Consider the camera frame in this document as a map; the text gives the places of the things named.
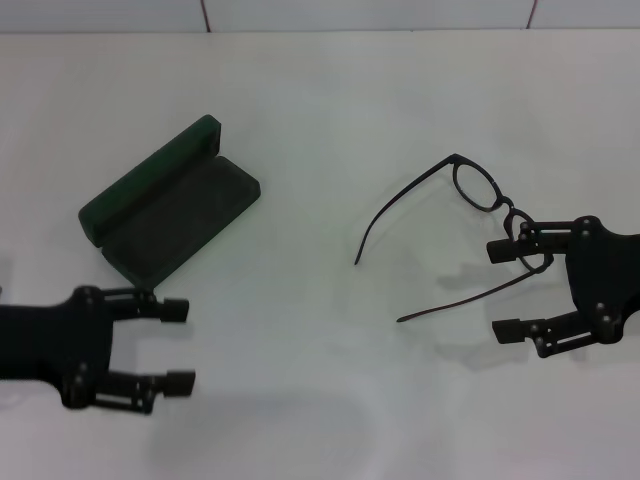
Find green glasses case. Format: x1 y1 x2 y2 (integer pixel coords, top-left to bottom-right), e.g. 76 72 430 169
77 113 262 291

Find black glasses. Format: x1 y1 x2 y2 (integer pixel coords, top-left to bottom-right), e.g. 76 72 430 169
353 153 555 324

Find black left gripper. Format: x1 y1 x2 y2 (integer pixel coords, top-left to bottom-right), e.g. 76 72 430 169
0 286 197 416

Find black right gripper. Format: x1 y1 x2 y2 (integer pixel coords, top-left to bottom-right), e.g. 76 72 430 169
486 215 640 359

